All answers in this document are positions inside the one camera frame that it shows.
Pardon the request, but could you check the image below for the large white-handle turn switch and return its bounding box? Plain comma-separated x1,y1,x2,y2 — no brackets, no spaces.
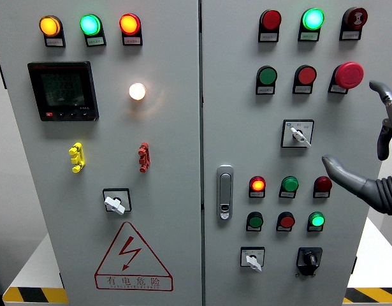
280,119,315,149

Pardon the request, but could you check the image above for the small dark red lamp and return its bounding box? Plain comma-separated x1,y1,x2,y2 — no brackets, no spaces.
312,175,333,199

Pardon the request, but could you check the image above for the small lit green push button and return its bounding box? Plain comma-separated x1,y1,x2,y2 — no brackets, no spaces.
306,211,326,233

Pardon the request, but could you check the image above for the small green lamp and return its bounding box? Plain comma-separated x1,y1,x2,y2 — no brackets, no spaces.
278,175,300,199

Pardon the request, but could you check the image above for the small red push button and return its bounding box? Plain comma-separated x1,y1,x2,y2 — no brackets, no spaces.
275,211,296,233

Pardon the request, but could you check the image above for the small lit red lamp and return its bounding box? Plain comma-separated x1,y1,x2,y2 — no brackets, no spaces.
248,175,267,199

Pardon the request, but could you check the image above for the large red stop button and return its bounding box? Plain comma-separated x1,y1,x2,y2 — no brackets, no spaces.
328,61,365,95

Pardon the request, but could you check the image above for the silver door lock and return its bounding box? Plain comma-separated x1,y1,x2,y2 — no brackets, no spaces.
216,164,235,221

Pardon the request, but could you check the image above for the black yellow striped tape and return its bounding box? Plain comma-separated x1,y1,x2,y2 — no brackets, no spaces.
2,286,69,305
343,288,392,304

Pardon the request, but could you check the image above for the red buzzer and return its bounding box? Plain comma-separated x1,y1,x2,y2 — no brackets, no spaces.
338,6,368,41

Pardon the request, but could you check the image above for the lit green indicator lamp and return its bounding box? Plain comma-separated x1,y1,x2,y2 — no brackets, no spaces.
298,8,326,43
79,13,107,48

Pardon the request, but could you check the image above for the dark red indicator lamp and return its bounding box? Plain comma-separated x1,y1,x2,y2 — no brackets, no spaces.
258,9,283,43

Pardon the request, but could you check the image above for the white lamp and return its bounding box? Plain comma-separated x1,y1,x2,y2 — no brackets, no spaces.
128,82,147,101

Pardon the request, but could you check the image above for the red warning triangle sticker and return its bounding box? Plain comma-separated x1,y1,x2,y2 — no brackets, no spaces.
94,221,174,292

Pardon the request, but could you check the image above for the lit red indicator lamp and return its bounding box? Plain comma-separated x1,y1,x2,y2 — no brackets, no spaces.
119,13,143,47

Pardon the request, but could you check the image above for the black display meter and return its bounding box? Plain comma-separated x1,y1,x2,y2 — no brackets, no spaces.
27,61,100,122

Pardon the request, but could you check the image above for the yellow indicator lamp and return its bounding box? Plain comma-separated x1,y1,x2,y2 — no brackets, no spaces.
38,15,66,48

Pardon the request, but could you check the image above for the black-handle turn switch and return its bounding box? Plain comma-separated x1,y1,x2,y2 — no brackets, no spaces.
295,247,323,277

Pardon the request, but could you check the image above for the small white-handle turn switch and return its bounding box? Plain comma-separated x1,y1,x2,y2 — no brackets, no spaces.
240,246,266,272

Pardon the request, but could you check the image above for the small red handle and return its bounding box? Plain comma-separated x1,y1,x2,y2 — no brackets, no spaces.
138,142,151,173

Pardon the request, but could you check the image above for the small yellow handle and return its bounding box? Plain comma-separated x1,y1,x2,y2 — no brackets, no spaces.
68,142,86,174

